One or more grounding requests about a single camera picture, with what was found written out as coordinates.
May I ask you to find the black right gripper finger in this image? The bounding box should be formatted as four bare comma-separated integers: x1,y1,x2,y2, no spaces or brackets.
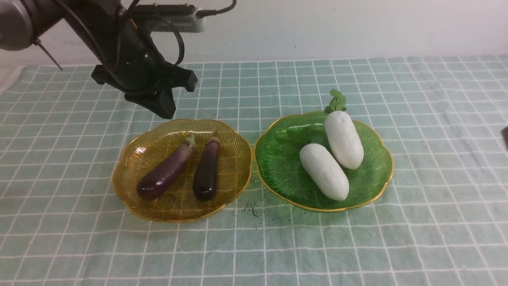
501,126,508,150

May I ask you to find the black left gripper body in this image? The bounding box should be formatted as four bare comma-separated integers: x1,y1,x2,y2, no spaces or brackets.
65,0,197,94

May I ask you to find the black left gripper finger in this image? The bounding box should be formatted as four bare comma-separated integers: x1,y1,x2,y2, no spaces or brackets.
125,89,176,120

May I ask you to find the light purple eggplant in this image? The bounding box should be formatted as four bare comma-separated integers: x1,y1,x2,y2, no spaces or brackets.
136,133,195,201

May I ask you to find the dark purple eggplant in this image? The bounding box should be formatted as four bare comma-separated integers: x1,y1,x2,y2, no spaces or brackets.
192,132,221,201

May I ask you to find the white radish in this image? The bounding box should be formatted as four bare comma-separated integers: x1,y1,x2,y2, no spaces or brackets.
275,130,350,201
323,89,364,170

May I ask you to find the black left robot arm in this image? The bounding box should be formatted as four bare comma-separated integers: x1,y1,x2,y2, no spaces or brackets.
0,0,197,119

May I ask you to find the amber glass plate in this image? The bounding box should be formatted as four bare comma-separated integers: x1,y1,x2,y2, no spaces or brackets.
112,119,253,223

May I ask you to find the green checkered tablecloth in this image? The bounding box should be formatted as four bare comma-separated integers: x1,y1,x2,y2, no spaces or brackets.
0,55,508,286

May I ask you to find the green glass plate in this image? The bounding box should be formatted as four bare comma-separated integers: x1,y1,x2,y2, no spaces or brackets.
254,111,395,213

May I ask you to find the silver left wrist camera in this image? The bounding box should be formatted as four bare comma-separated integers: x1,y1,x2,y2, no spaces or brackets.
131,4,206,33

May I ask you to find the black camera cable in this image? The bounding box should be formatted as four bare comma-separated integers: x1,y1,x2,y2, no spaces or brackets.
52,0,237,96

